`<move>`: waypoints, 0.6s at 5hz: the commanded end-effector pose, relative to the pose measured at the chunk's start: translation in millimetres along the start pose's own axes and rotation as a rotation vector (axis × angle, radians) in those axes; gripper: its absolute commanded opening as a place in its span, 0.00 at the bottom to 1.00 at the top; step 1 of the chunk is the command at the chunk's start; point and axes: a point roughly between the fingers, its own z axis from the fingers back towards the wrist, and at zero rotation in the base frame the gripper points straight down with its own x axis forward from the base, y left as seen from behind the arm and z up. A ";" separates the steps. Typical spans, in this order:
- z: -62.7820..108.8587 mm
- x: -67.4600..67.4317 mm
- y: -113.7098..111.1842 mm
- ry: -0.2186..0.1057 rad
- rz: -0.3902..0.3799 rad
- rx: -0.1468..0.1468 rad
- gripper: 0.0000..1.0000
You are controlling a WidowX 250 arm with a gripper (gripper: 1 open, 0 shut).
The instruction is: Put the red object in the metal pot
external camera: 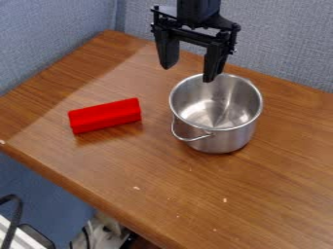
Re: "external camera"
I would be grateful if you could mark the stainless steel pot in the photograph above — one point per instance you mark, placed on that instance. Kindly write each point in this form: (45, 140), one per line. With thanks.
(215, 114)

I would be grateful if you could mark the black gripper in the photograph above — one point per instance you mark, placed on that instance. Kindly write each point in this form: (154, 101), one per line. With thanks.
(192, 21)

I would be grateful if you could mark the red rectangular block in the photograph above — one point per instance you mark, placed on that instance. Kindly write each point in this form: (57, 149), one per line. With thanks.
(104, 115)

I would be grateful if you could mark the white device under table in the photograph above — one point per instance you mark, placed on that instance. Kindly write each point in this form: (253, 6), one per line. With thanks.
(103, 233)

